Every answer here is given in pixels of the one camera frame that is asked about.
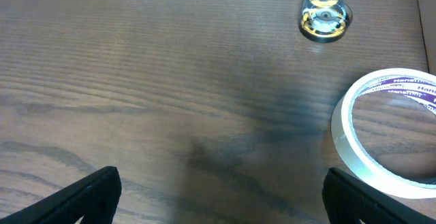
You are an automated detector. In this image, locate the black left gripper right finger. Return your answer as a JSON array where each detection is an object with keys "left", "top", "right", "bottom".
[{"left": 322, "top": 167, "right": 435, "bottom": 224}]

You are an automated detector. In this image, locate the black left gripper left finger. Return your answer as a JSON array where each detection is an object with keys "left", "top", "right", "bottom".
[{"left": 1, "top": 166, "right": 122, "bottom": 224}]

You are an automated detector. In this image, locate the white tape roll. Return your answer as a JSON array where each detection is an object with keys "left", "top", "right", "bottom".
[{"left": 330, "top": 68, "right": 435, "bottom": 199}]

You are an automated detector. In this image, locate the black yellow correction tape dispenser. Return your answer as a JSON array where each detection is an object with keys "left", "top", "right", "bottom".
[{"left": 298, "top": 0, "right": 353, "bottom": 43}]

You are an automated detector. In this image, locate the cardboard box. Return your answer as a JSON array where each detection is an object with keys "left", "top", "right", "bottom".
[{"left": 418, "top": 0, "right": 436, "bottom": 74}]

